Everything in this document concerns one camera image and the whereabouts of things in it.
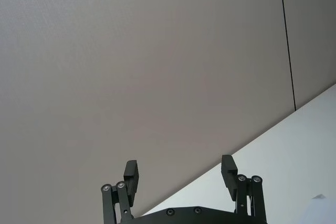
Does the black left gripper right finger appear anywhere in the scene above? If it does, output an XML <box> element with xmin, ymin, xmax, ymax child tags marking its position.
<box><xmin>221</xmin><ymin>154</ymin><xmax>267</xmax><ymax>223</ymax></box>

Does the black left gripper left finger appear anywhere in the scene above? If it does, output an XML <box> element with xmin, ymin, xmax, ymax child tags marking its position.
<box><xmin>100</xmin><ymin>159</ymin><xmax>140</xmax><ymax>224</ymax></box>

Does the white table cloth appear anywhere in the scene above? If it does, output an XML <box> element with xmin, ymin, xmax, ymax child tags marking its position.
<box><xmin>136</xmin><ymin>83</ymin><xmax>336</xmax><ymax>224</ymax></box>

